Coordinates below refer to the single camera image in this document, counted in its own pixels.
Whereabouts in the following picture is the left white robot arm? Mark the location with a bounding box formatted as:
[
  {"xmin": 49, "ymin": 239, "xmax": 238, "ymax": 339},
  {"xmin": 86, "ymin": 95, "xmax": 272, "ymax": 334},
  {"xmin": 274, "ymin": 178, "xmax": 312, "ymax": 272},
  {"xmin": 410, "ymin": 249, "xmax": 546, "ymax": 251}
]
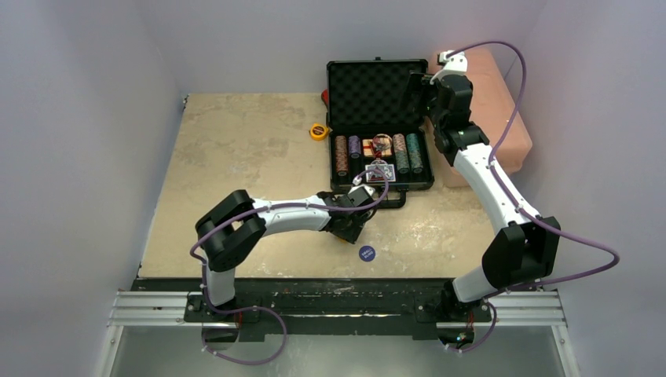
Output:
[{"xmin": 194, "ymin": 184, "xmax": 377, "ymax": 321}]

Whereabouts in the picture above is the black poker case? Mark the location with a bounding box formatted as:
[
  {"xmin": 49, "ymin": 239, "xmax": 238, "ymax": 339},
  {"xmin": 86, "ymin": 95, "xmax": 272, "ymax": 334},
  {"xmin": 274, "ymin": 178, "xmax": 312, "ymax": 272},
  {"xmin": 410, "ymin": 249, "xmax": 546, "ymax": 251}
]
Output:
[{"xmin": 326, "ymin": 58, "xmax": 434, "ymax": 209}]

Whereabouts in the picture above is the yellow tape measure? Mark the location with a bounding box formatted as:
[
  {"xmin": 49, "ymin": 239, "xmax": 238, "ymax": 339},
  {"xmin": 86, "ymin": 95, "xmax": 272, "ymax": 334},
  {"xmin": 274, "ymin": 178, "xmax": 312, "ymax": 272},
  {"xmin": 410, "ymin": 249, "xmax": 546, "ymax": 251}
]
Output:
[{"xmin": 309, "ymin": 123, "xmax": 330, "ymax": 141}]

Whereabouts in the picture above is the clear all in triangle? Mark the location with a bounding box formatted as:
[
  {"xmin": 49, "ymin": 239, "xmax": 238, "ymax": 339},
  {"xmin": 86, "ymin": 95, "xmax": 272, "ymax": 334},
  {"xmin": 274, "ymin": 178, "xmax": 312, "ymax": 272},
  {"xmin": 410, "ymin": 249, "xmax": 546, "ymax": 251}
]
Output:
[{"xmin": 367, "ymin": 159, "xmax": 394, "ymax": 181}]

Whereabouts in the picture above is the green poker chip roll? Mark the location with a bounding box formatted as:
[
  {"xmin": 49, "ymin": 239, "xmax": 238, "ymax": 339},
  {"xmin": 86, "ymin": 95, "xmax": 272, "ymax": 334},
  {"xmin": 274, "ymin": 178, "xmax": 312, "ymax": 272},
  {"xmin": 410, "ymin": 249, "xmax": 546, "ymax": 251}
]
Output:
[{"xmin": 405, "ymin": 133, "xmax": 421, "ymax": 155}]

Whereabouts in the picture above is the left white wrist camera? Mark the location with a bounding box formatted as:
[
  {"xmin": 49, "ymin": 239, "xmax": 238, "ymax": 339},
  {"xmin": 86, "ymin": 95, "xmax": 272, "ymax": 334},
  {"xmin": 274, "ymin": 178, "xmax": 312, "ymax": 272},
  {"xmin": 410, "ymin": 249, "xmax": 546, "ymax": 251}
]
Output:
[{"xmin": 347, "ymin": 184, "xmax": 375, "ymax": 207}]

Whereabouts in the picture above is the dark green chip roll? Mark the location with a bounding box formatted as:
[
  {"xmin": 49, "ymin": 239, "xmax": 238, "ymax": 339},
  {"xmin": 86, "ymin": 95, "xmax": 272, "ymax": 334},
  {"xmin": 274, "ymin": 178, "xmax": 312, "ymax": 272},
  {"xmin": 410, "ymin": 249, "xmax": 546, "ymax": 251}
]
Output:
[{"xmin": 409, "ymin": 152, "xmax": 423, "ymax": 174}]

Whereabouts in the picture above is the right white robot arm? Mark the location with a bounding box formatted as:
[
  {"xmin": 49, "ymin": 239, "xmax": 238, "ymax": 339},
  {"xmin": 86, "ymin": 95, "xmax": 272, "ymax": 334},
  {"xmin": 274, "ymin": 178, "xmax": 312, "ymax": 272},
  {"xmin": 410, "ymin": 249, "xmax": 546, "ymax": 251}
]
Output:
[{"xmin": 402, "ymin": 71, "xmax": 560, "ymax": 320}]

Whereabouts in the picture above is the pink plastic storage box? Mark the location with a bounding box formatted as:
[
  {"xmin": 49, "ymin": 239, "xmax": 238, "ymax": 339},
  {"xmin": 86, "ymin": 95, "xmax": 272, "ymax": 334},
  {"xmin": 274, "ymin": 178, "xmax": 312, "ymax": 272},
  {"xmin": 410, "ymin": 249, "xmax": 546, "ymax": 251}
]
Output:
[{"xmin": 426, "ymin": 46, "xmax": 534, "ymax": 189}]

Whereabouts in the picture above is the blue small blind button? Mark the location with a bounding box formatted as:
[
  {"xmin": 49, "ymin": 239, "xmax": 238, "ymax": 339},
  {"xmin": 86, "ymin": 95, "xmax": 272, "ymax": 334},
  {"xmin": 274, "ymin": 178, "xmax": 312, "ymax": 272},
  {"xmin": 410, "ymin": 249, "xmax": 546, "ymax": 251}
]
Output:
[{"xmin": 358, "ymin": 245, "xmax": 376, "ymax": 262}]

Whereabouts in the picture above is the red handled tool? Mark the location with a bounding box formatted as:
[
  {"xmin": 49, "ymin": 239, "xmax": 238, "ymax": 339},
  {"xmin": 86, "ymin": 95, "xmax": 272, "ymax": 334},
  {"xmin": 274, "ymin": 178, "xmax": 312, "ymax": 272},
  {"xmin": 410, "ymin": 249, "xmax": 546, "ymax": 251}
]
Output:
[{"xmin": 320, "ymin": 90, "xmax": 329, "ymax": 106}]

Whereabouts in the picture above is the black table rail frame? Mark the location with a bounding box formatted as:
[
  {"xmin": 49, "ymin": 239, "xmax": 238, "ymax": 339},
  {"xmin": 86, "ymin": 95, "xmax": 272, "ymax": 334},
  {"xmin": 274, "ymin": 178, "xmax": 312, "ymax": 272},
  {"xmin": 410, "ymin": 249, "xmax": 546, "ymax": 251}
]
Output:
[{"xmin": 109, "ymin": 278, "xmax": 565, "ymax": 344}]

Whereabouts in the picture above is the blue card deck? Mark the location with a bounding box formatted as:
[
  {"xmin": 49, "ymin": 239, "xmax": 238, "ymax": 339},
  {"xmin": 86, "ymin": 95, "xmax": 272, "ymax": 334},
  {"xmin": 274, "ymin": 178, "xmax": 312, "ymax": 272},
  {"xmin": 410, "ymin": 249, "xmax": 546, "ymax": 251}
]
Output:
[{"xmin": 365, "ymin": 163, "xmax": 397, "ymax": 183}]

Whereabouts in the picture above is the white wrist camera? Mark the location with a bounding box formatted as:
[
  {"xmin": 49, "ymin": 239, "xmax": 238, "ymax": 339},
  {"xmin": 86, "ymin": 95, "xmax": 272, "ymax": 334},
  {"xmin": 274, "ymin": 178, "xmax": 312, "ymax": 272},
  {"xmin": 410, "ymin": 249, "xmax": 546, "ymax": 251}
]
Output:
[
  {"xmin": 430, "ymin": 50, "xmax": 468, "ymax": 85},
  {"xmin": 347, "ymin": 184, "xmax": 375, "ymax": 207}
]

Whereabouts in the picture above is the brown poker chip roll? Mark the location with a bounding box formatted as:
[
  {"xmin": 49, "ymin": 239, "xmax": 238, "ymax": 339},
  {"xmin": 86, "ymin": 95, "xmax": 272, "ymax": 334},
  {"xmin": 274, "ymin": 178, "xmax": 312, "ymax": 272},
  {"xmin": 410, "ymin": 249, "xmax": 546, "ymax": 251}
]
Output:
[{"xmin": 335, "ymin": 135, "xmax": 348, "ymax": 158}]

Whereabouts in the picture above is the purple poker chip roll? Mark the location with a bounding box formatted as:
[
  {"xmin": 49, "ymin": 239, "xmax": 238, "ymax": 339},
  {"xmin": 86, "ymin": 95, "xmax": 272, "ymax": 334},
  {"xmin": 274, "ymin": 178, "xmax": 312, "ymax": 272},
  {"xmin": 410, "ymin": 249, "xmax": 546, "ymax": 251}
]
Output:
[{"xmin": 348, "ymin": 135, "xmax": 363, "ymax": 159}]

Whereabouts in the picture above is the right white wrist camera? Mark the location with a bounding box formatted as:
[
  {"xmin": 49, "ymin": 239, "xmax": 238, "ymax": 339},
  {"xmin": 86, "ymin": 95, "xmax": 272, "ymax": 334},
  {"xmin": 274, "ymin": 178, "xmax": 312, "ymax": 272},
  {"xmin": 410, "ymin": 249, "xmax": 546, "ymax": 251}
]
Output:
[{"xmin": 430, "ymin": 50, "xmax": 468, "ymax": 85}]

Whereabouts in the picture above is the red black chip roll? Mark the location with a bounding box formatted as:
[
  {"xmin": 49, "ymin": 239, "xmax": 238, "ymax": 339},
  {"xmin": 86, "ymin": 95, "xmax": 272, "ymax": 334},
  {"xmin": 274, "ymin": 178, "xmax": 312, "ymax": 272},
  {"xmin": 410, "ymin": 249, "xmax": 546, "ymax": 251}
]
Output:
[{"xmin": 335, "ymin": 154, "xmax": 349, "ymax": 177}]

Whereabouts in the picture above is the pink poker chip roll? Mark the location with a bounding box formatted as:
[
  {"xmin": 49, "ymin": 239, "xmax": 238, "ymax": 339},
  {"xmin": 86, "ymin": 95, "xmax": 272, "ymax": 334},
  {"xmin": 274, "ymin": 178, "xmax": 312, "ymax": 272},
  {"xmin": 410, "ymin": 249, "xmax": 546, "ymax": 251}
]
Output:
[{"xmin": 392, "ymin": 134, "xmax": 407, "ymax": 156}]

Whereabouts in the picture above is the clear round dealer button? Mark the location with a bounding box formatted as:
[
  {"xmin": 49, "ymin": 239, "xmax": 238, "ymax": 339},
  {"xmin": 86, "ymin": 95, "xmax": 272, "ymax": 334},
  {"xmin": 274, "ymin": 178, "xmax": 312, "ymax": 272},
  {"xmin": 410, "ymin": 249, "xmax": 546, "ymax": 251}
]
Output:
[{"xmin": 371, "ymin": 134, "xmax": 393, "ymax": 154}]

